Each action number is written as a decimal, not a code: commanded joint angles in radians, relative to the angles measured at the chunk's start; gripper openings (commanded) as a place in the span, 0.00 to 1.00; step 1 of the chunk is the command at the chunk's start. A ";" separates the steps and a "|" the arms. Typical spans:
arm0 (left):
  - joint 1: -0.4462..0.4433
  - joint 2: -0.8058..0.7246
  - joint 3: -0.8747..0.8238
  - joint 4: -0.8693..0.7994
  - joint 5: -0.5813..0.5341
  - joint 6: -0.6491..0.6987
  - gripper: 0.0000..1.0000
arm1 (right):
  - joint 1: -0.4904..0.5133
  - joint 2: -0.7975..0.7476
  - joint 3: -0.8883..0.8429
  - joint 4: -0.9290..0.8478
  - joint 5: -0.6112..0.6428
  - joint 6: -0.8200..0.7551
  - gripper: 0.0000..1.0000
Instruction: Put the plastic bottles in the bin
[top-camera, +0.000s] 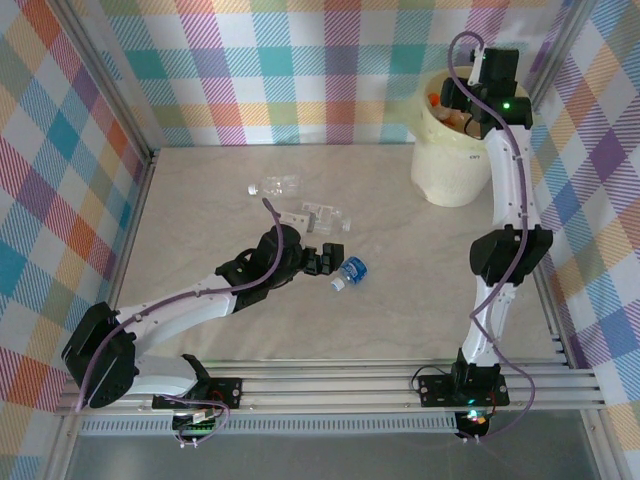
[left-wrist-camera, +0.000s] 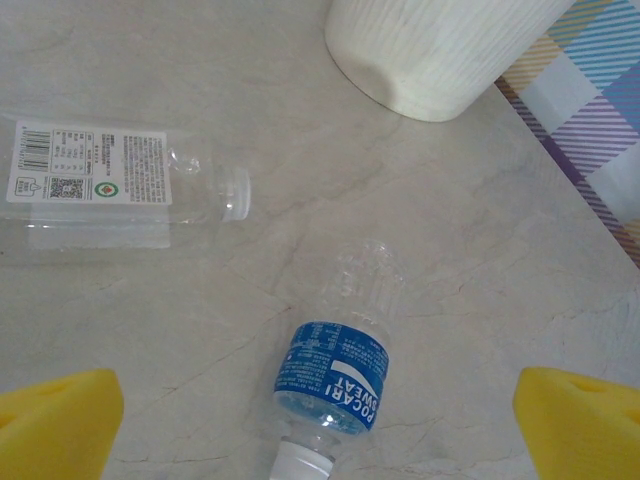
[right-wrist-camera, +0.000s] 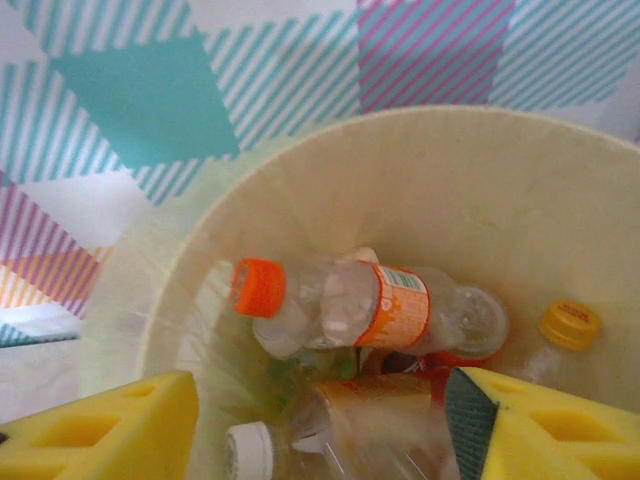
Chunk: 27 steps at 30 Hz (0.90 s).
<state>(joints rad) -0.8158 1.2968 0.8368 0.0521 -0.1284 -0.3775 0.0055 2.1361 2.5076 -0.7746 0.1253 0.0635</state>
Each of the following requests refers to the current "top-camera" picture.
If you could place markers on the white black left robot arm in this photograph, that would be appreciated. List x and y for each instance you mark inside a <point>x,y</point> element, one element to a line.
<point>180,312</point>

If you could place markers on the white plastic bin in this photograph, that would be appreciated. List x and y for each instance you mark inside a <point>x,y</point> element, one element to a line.
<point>450,175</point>

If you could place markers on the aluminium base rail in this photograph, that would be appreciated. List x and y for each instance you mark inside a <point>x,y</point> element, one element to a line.
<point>325,385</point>

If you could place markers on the pale yellow bin liner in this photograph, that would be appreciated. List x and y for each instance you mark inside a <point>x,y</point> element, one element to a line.
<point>430,130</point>

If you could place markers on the aluminium corner post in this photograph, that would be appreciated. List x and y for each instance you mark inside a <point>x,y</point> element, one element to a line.
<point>111,82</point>
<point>562,50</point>

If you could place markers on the clear bottle white ribbed cap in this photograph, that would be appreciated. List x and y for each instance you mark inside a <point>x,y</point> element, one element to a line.
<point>280,186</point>

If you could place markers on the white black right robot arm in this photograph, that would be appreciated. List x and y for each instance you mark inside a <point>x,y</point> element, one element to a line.
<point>505,175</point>

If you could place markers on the orange cap orange label bottle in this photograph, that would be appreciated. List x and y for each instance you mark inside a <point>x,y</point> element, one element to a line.
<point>434,98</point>

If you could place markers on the blue label plastic bottle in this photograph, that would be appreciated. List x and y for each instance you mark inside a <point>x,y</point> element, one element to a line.
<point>355,268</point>

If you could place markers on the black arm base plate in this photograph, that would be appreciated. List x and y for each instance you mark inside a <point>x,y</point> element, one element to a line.
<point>432,390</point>
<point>230,392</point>

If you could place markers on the aluminium side rail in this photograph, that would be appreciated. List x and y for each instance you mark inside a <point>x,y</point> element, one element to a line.
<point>131,225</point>
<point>550,305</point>

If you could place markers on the clear plastic packaging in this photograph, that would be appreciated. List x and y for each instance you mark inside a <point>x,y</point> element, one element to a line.
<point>332,217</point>

